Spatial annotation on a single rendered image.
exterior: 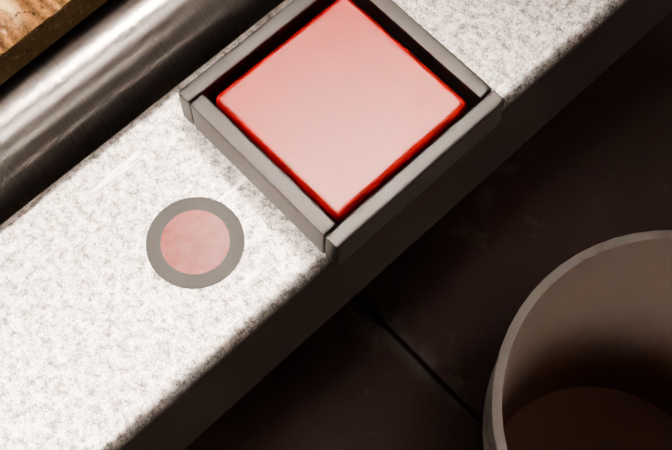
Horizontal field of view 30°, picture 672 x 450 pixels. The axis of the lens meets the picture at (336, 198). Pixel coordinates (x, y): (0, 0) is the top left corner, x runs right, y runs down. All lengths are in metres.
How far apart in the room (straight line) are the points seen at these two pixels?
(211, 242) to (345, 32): 0.08
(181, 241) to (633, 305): 0.78
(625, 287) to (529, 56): 0.68
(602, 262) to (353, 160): 0.65
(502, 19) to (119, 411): 0.19
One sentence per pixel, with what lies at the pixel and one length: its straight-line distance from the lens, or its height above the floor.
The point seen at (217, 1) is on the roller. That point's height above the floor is 0.91.
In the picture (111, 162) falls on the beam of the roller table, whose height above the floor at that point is 0.92.
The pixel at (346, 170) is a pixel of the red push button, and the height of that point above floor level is 0.93.
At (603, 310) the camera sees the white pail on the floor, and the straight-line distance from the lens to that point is 1.15.
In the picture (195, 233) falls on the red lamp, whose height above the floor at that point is 0.92.
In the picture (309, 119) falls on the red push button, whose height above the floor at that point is 0.93.
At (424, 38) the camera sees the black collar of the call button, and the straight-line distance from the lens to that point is 0.42.
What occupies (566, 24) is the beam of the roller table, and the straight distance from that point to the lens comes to 0.45.
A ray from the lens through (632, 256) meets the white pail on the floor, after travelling 1.05.
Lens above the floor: 1.29
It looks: 66 degrees down
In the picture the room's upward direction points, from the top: straight up
